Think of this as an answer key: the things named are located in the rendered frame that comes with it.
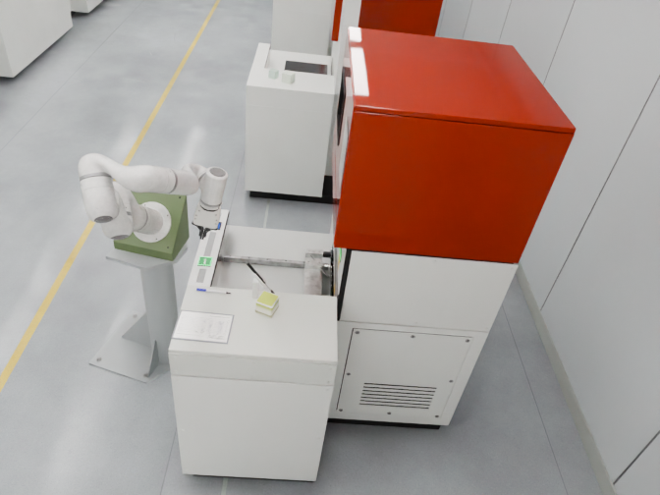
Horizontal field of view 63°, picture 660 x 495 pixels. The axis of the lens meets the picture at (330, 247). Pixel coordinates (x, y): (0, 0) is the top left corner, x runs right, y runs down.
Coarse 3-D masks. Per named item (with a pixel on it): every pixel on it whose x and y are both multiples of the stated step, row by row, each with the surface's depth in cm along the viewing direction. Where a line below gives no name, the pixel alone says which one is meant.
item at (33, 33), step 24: (0, 0) 513; (24, 0) 555; (48, 0) 607; (0, 24) 517; (24, 24) 559; (48, 24) 611; (72, 24) 672; (0, 48) 529; (24, 48) 563; (0, 72) 544
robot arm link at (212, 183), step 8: (208, 168) 208; (216, 168) 209; (208, 176) 205; (216, 176) 205; (224, 176) 207; (200, 184) 210; (208, 184) 206; (216, 184) 206; (224, 184) 208; (208, 192) 209; (216, 192) 209; (208, 200) 211; (216, 200) 211
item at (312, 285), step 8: (304, 264) 257; (304, 272) 250; (312, 272) 250; (320, 272) 251; (304, 280) 246; (312, 280) 246; (320, 280) 247; (304, 288) 242; (312, 288) 242; (320, 288) 243
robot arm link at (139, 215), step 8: (120, 192) 214; (128, 192) 219; (128, 200) 217; (136, 200) 225; (128, 208) 216; (136, 208) 226; (144, 208) 234; (136, 216) 227; (144, 216) 231; (136, 224) 228; (144, 224) 234
